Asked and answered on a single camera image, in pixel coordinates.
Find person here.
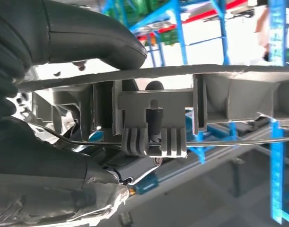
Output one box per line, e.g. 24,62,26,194
254,6,271,61

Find blue steel shelf rack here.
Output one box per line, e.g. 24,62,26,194
186,0,289,227
100,0,231,68

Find red barrier belt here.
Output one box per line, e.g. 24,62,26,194
137,0,248,41

